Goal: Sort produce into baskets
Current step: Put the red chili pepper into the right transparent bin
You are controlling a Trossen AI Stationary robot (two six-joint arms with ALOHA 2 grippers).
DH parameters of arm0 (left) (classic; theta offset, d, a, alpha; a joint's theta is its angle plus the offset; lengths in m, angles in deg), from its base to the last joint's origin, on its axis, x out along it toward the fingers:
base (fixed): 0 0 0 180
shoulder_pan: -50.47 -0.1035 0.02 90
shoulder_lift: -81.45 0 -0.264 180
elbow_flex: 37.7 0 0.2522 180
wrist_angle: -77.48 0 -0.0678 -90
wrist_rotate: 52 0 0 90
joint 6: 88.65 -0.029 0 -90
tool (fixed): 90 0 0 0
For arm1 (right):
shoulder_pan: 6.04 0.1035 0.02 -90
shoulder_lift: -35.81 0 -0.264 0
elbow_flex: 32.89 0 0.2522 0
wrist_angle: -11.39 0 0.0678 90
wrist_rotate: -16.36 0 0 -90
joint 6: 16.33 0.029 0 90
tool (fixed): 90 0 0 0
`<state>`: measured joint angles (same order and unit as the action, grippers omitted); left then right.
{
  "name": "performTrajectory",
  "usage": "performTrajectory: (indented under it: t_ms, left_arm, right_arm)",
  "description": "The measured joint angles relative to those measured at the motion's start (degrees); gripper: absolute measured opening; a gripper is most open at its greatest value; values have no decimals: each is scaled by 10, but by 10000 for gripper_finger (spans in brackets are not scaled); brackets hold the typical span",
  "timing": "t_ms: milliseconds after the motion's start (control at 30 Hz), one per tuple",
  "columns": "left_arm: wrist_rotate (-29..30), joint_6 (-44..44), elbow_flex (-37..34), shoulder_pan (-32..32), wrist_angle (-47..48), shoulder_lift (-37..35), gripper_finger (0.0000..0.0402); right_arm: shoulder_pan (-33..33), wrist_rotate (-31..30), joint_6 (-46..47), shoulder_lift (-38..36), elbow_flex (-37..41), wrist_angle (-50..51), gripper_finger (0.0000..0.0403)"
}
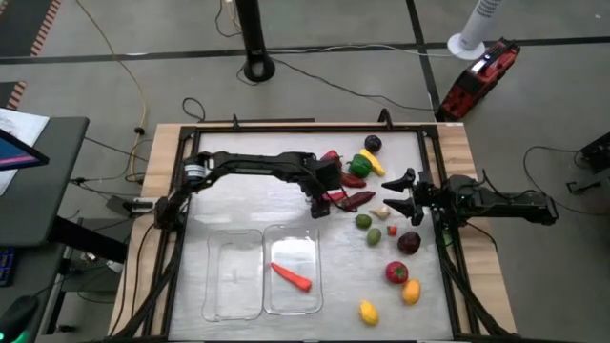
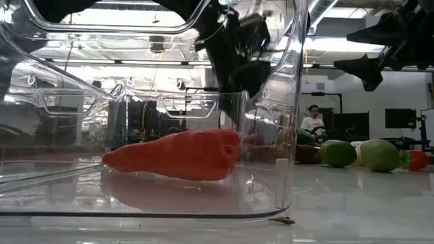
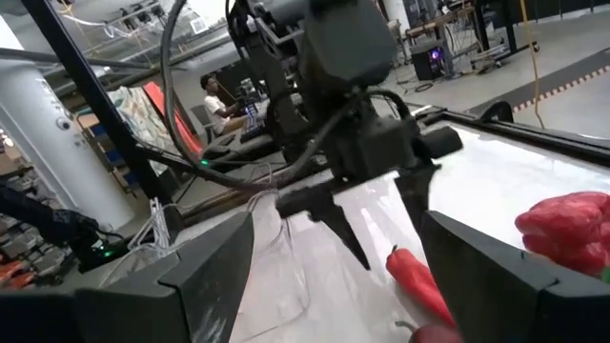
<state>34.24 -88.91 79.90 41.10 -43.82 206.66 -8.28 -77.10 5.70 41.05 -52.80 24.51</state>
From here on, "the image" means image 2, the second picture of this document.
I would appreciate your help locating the bright green round fruit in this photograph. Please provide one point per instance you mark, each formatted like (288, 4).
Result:
(338, 153)

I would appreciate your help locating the black tripod stand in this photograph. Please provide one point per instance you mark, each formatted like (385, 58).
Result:
(424, 128)

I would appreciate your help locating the red tomato with green leaves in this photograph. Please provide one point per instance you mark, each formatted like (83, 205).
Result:
(418, 160)

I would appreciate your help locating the small brown debris scrap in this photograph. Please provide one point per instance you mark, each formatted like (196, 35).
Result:
(283, 220)

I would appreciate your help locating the large clear plastic bin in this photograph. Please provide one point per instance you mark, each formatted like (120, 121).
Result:
(264, 189)

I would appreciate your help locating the black metal frame stand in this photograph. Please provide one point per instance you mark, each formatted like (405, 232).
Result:
(318, 94)

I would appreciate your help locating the small black monitor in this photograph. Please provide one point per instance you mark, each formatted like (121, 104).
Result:
(400, 118)

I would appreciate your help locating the orange carrot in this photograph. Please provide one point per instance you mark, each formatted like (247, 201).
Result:
(176, 154)

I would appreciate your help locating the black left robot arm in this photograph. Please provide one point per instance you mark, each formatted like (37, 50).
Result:
(64, 8)

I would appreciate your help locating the dark green vegetable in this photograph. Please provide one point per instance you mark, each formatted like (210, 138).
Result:
(303, 138)

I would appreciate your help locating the brown potato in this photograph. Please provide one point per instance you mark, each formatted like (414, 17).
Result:
(306, 154)

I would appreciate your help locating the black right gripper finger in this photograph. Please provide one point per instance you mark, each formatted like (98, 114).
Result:
(368, 69)
(379, 32)

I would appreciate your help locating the large black screen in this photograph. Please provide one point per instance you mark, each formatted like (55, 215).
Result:
(351, 125)

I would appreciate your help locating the white garlic bulb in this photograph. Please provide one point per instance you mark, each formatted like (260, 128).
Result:
(358, 156)

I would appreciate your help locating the dark background desk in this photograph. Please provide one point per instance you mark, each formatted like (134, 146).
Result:
(407, 140)

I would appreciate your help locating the person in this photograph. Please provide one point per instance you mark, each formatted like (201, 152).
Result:
(312, 123)

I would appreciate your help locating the pale green round fruit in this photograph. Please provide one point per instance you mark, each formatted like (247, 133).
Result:
(379, 155)

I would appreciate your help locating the silver ceiling duct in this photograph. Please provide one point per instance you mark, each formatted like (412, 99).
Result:
(320, 10)

